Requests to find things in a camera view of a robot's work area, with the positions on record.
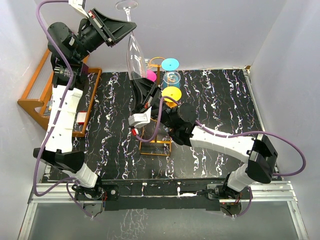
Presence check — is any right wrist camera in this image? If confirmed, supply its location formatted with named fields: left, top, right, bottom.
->
left=128, top=107, right=152, bottom=136

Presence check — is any gold wire glass rack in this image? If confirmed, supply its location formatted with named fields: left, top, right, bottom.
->
left=139, top=56, right=172, bottom=157

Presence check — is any clear flute glass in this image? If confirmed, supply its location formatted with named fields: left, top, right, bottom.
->
left=163, top=71, right=181, bottom=85

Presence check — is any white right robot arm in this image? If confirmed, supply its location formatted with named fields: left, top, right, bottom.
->
left=128, top=73, right=278, bottom=199

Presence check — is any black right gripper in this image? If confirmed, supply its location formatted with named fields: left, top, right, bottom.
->
left=129, top=71, right=177, bottom=130

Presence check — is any magenta plastic wine glass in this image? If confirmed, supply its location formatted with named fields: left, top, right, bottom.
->
left=146, top=69, right=157, bottom=82

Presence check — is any wooden stepped shelf rack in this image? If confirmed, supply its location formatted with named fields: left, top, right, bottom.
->
left=17, top=49, right=102, bottom=138

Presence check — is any aluminium frame rail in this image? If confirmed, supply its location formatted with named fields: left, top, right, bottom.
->
left=17, top=179, right=310, bottom=240

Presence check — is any grey clear wine glass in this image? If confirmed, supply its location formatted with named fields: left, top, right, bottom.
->
left=144, top=58, right=153, bottom=70

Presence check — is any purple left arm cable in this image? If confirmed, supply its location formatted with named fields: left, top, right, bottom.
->
left=33, top=0, right=106, bottom=220

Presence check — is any blue plastic wine glass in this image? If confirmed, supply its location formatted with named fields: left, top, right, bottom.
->
left=161, top=58, right=181, bottom=89

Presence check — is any red white small block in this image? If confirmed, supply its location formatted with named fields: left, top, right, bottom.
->
left=75, top=111, right=87, bottom=125

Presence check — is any clear wine glass front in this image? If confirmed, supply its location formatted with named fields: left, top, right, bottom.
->
left=115, top=0, right=147, bottom=80

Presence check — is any orange plastic wine glass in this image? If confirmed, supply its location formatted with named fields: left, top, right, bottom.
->
left=161, top=86, right=182, bottom=108

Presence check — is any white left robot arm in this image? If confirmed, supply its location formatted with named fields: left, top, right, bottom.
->
left=33, top=8, right=137, bottom=200

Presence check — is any green cap marker pen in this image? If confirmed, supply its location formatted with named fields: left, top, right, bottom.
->
left=48, top=94, right=54, bottom=112

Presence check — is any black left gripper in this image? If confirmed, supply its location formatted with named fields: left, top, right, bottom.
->
left=73, top=9, right=138, bottom=62

